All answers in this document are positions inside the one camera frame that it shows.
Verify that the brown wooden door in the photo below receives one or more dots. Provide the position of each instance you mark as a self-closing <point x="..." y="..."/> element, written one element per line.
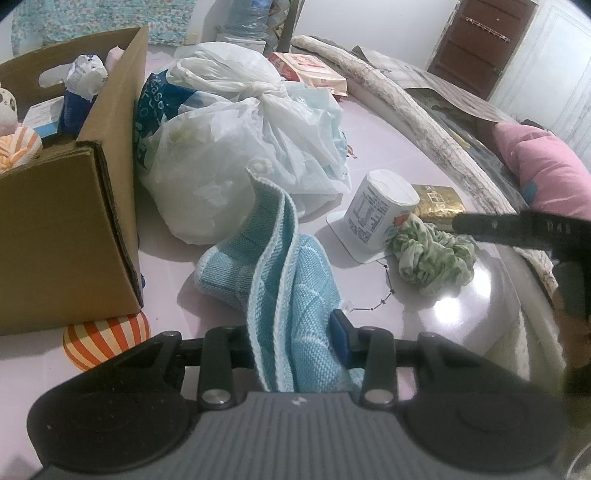
<point x="475" y="60"/>

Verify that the gold foil packet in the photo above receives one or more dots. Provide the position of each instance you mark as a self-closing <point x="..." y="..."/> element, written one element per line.
<point x="438" y="201"/>

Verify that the white water dispenser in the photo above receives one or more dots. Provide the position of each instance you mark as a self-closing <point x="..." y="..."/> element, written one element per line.
<point x="242" y="41"/>

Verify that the blue printed plastic bag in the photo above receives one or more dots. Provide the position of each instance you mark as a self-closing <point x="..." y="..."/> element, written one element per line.
<point x="154" y="104"/>

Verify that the blue white carton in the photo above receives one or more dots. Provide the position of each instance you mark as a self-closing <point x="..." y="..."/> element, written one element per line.
<point x="44" y="115"/>

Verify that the blue floral cloth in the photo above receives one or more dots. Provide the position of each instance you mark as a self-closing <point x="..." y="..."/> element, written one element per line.
<point x="92" y="18"/>

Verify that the light blue checkered cloth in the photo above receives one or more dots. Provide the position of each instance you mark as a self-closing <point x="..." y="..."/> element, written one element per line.
<point x="295" y="295"/>

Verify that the white yogurt cup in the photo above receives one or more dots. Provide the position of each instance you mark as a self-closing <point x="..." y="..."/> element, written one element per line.
<point x="374" y="207"/>

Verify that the metal hook rail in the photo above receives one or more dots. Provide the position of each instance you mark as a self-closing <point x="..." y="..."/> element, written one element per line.
<point x="485" y="28"/>

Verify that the pink pillow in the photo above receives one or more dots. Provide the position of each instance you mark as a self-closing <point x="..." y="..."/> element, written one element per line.
<point x="549" y="170"/>

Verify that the checkered printed sheet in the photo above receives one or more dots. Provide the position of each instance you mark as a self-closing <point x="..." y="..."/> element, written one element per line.
<point x="438" y="87"/>

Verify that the white panelled door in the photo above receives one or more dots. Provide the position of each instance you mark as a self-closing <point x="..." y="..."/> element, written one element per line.
<point x="554" y="69"/>

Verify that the green floral scrunchie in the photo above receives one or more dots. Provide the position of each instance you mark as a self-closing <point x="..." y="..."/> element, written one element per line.
<point x="429" y="263"/>

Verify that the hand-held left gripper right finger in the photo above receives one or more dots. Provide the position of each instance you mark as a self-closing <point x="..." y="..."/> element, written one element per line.
<point x="340" y="337"/>

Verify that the brown cardboard box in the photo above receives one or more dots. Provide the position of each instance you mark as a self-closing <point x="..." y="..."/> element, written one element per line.
<point x="60" y="230"/>

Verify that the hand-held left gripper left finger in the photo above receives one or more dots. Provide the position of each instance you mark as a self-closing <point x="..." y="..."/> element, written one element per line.
<point x="219" y="355"/>

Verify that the orange striped sock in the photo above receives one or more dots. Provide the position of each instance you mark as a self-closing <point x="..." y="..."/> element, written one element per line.
<point x="18" y="147"/>

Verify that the pink wet wipes packet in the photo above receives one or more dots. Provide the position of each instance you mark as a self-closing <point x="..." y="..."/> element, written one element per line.
<point x="309" y="69"/>

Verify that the patterned gift bag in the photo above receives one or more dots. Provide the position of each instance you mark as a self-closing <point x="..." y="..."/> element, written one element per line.
<point x="281" y="25"/>

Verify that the grey blanket yellow print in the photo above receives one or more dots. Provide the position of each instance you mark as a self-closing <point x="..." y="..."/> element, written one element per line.
<point x="485" y="157"/>

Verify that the blue white packet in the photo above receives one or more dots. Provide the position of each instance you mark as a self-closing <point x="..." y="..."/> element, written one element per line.
<point x="85" y="74"/>

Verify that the white wall socket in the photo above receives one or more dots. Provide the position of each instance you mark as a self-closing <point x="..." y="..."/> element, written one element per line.
<point x="192" y="38"/>

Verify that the pink plush toy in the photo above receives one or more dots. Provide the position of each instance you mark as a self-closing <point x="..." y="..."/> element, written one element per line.
<point x="5" y="108"/>

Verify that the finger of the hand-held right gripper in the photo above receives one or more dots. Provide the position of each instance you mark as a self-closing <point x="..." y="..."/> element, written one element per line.
<point x="485" y="228"/>

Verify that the pink sponge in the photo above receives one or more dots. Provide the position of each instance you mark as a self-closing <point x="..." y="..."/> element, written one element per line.
<point x="114" y="57"/>

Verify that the white tied plastic bag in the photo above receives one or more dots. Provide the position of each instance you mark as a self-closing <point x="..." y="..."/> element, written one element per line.
<point x="217" y="152"/>

